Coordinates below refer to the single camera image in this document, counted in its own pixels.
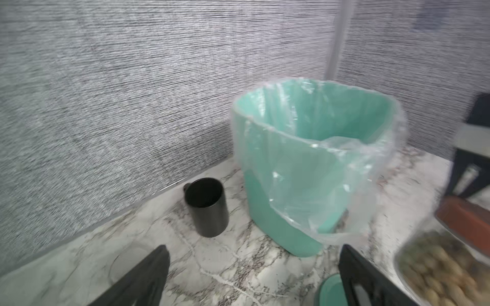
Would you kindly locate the green plastic trash bin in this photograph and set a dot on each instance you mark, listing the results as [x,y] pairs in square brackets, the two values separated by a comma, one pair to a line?
[291,214]

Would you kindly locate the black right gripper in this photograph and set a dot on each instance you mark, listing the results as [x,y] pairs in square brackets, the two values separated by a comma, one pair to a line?
[472,148]

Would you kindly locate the black mug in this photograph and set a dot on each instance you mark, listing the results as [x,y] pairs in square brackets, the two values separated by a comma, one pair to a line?
[206,202]

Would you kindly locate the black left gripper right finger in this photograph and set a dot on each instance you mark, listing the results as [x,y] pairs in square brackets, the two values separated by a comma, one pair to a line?
[364,284]

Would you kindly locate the orange-lidded peanut jar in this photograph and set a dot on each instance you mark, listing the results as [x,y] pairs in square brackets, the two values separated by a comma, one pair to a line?
[446,260]

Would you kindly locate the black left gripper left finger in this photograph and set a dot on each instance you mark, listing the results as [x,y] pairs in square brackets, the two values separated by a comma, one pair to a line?
[143,285]

